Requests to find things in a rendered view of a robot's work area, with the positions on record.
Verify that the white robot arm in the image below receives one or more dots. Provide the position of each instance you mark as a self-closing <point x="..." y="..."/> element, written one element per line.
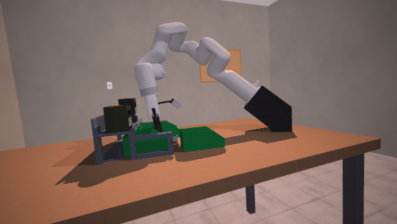
<point x="149" y="68"/>

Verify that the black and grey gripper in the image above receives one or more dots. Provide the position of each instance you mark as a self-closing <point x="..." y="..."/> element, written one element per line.
<point x="153" y="110"/>

